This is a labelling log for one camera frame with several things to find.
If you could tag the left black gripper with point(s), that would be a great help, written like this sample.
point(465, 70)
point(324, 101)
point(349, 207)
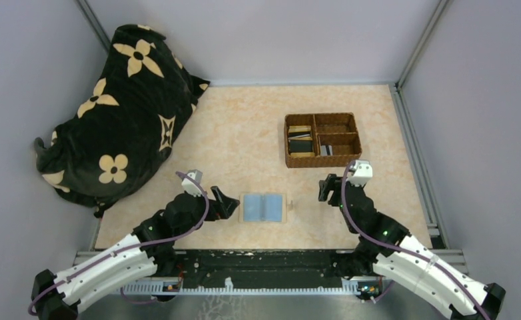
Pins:
point(214, 203)

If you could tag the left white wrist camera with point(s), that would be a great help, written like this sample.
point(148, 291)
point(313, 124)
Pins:
point(191, 182)

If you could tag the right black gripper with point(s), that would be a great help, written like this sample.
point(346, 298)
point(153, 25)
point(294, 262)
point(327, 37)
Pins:
point(335, 190)

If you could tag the cards in basket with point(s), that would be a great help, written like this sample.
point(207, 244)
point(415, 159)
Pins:
point(300, 141)

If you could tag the black floral blanket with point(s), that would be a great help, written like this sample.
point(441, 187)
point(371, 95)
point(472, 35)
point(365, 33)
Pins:
point(122, 134)

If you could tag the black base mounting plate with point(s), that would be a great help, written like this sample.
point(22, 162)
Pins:
point(264, 269)

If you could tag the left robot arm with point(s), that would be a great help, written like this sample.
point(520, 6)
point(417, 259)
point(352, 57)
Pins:
point(145, 252)

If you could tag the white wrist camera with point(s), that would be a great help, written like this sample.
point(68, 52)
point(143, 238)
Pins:
point(360, 173)
point(191, 182)

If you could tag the aluminium frame rail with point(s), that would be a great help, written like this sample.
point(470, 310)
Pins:
point(431, 210)

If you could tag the brown woven divided basket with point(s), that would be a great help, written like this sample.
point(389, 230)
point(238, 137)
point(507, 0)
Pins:
point(336, 129)

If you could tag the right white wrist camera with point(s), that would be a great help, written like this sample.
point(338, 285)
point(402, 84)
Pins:
point(360, 173)

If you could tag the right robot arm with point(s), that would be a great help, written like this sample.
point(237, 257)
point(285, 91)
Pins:
point(387, 248)

